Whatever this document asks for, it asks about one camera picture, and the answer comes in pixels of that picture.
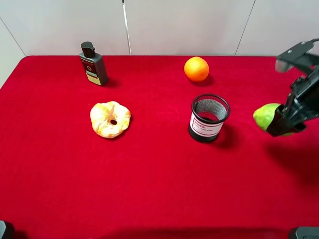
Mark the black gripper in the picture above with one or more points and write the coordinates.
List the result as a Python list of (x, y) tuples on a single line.
[(303, 101)]

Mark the green lime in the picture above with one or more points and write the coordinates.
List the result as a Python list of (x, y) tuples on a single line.
[(264, 115)]

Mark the black object bottom right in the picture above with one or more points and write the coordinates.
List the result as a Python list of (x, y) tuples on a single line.
[(304, 233)]

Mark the black object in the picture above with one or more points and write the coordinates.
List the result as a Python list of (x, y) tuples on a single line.
[(304, 233), (6, 230)]

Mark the black object bottom left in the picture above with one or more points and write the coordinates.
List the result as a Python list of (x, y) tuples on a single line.
[(6, 230)]

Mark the black mesh pen holder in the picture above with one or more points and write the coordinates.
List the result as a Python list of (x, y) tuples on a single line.
[(208, 114)]

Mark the orange fruit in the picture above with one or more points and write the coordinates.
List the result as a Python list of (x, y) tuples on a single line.
[(196, 69)]

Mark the dark grey lotion bottle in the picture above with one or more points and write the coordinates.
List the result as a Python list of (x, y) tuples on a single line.
[(93, 64)]

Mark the red tablecloth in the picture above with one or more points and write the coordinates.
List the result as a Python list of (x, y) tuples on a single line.
[(60, 180)]

